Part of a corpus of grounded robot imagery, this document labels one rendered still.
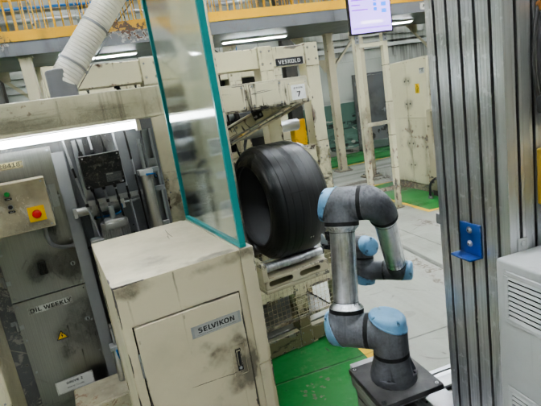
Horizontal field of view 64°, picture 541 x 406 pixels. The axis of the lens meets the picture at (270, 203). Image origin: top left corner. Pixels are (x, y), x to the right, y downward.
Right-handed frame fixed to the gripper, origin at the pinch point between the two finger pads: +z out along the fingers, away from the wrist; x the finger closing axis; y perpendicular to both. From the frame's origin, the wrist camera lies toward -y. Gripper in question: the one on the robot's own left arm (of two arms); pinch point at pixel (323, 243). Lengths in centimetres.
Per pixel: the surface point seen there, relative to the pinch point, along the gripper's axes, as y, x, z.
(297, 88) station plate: 77, -28, 41
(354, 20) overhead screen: 185, -267, 270
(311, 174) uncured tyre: 31.9, -2.8, 3.2
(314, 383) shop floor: -94, -7, 55
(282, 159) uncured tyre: 41.1, 7.0, 8.9
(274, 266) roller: -7.6, 18.8, 17.6
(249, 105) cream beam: 72, 2, 42
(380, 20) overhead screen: 181, -303, 264
